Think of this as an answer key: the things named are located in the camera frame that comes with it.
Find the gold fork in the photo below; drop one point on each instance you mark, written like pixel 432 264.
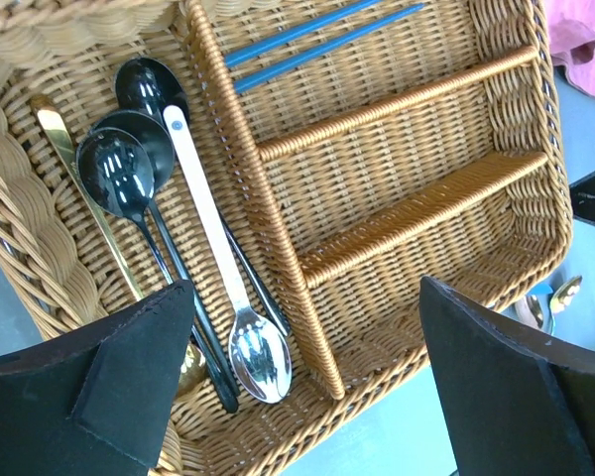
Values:
pixel 562 298

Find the black round spoon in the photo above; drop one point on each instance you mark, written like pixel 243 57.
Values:
pixel 117 174

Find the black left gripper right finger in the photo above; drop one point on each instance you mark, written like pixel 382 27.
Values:
pixel 516 401

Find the black oval spoon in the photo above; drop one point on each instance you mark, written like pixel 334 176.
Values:
pixel 148 85

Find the pink handled spoon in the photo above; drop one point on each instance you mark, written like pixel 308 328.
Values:
pixel 258 348

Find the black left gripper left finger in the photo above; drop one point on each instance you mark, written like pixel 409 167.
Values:
pixel 96 400

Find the pink crumpled cloth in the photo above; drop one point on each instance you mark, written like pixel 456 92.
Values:
pixel 571 32

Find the wicker cutlery tray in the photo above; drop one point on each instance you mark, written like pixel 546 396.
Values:
pixel 429 147

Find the blue chopstick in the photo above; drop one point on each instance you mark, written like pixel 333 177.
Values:
pixel 267 73
pixel 247 53

